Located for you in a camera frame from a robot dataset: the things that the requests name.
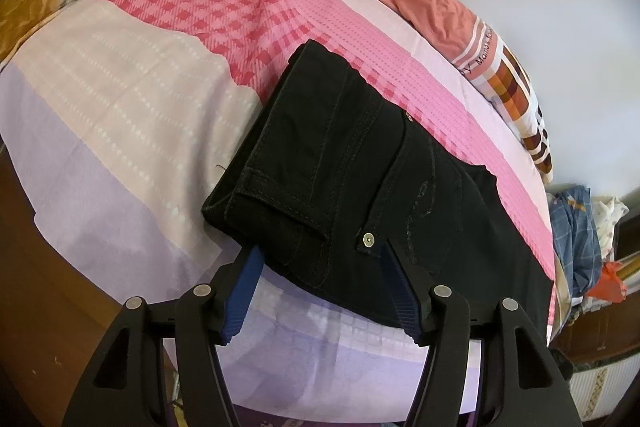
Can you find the orange plastic bag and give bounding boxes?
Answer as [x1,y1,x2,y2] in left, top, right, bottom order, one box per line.
[587,261,629,306]

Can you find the black pants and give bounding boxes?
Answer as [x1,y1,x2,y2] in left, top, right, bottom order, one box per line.
[201,39,556,349]

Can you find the pink checked bed sheet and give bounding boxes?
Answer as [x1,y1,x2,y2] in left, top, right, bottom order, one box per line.
[0,0,559,419]

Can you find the blue plaid cloth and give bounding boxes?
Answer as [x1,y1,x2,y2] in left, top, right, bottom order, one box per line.
[547,186,604,309]

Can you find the wooden bed frame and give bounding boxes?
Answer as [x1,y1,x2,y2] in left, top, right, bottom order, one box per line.
[0,146,177,427]

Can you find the dark wooden cabinet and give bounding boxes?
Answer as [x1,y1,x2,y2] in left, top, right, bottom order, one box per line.
[549,292,640,369]

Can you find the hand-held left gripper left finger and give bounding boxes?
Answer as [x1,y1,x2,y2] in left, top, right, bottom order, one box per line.
[60,245,264,427]

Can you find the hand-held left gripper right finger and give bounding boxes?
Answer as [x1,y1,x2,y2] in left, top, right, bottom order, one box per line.
[378,241,584,427]

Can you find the white printed cloth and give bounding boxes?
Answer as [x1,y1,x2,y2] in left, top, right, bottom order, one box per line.
[592,196,631,259]

